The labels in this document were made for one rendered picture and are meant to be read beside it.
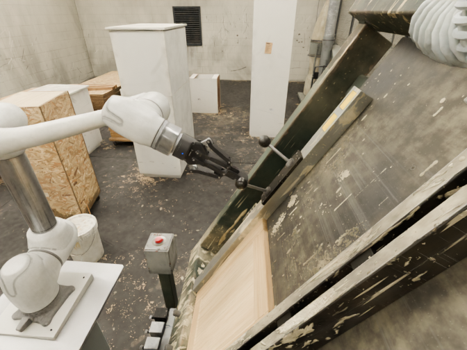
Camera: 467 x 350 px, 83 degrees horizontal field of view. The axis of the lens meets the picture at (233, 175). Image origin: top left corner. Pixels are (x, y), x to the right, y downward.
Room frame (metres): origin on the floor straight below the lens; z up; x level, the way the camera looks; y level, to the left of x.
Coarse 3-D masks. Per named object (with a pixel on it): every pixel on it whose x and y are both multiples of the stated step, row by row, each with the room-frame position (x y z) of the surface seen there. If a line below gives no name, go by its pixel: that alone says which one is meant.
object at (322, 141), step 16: (368, 96) 0.65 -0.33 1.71; (336, 112) 0.68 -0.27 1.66; (352, 112) 0.65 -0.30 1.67; (320, 128) 0.69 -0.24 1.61; (336, 128) 0.65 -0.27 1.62; (320, 144) 0.65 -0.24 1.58; (304, 160) 0.65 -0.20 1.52; (288, 176) 0.66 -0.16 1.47; (288, 192) 0.65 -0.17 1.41; (256, 208) 0.69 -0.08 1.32; (272, 208) 0.66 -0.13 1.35; (240, 224) 0.71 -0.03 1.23; (240, 240) 0.66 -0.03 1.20; (224, 256) 0.66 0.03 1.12; (208, 272) 0.67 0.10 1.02
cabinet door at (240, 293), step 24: (264, 240) 0.56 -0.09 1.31; (240, 264) 0.57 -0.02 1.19; (264, 264) 0.47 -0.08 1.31; (216, 288) 0.58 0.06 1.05; (240, 288) 0.48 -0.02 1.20; (264, 288) 0.40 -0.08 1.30; (216, 312) 0.48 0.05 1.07; (240, 312) 0.40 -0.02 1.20; (264, 312) 0.35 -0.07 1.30; (192, 336) 0.48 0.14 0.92; (216, 336) 0.40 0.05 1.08
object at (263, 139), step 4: (264, 136) 0.73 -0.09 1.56; (260, 140) 0.73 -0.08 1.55; (264, 140) 0.72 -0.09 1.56; (268, 140) 0.72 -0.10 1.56; (260, 144) 0.72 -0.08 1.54; (264, 144) 0.72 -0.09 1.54; (268, 144) 0.72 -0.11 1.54; (272, 148) 0.71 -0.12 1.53; (276, 152) 0.70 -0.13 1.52; (280, 152) 0.70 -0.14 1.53; (280, 156) 0.70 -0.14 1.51; (284, 156) 0.69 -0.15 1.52; (288, 160) 0.68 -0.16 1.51; (292, 160) 0.67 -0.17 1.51; (288, 164) 0.67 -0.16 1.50; (292, 164) 0.67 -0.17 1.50
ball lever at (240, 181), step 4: (236, 180) 0.65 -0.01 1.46; (240, 180) 0.65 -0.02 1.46; (244, 180) 0.65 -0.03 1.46; (236, 184) 0.64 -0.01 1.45; (240, 184) 0.64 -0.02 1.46; (244, 184) 0.64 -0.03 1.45; (248, 184) 0.66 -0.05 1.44; (240, 188) 0.63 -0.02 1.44; (244, 188) 0.64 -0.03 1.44; (252, 188) 0.66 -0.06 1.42; (256, 188) 0.66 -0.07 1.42; (260, 188) 0.67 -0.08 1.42; (268, 188) 0.68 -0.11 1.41; (264, 192) 0.68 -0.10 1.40; (268, 192) 0.67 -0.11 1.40
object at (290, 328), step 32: (416, 192) 0.27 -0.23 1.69; (448, 192) 0.26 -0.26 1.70; (384, 224) 0.27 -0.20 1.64; (416, 224) 0.24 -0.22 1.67; (448, 224) 0.22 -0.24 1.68; (352, 256) 0.26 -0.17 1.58; (384, 256) 0.23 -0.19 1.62; (416, 256) 0.22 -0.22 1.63; (448, 256) 0.22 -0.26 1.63; (320, 288) 0.26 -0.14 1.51; (352, 288) 0.22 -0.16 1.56; (384, 288) 0.22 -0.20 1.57; (288, 320) 0.24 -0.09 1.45; (320, 320) 0.22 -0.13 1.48; (352, 320) 0.22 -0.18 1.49
